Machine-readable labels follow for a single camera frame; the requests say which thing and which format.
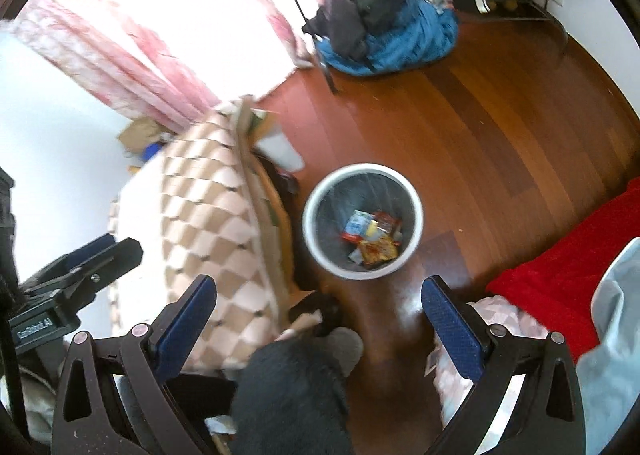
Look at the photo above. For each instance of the blue sleeping bag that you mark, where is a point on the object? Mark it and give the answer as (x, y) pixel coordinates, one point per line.
(425, 31)

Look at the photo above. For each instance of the white round trash bin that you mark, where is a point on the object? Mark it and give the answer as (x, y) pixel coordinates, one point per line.
(368, 187)

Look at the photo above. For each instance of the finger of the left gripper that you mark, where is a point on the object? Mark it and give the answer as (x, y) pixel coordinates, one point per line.
(85, 271)

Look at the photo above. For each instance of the brown paper bag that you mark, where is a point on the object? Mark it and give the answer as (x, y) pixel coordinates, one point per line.
(140, 133)

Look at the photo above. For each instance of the checkered pink pillow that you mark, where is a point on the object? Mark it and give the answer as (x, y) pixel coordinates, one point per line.
(458, 361)

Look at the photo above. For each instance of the grey slipper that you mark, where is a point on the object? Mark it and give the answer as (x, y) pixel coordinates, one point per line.
(346, 346)

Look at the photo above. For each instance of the pink floral curtain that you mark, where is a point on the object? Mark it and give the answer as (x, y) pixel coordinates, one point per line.
(170, 60)

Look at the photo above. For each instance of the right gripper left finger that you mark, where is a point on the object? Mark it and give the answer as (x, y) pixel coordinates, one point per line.
(113, 398)

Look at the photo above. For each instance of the black stand pole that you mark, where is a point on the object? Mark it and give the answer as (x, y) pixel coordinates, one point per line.
(318, 57)

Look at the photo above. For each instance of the orange noodle packet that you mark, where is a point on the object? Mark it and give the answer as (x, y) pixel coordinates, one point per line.
(379, 251)

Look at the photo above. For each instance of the checkered tablecloth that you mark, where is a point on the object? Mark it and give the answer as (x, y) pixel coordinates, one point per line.
(205, 205)

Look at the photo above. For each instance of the blue white milk carton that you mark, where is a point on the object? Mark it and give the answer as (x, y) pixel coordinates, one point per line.
(360, 225)

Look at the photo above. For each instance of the red snack wrapper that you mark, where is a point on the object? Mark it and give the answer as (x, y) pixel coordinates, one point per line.
(387, 223)

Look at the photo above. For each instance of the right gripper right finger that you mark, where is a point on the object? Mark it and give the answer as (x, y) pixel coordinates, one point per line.
(548, 417)

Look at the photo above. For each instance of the black clothes pile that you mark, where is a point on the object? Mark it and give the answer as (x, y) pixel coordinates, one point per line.
(347, 24)

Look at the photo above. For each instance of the red blanket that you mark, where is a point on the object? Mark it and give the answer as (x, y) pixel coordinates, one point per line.
(557, 287)

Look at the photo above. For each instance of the light blue cloth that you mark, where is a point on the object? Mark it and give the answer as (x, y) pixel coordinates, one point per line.
(609, 373)

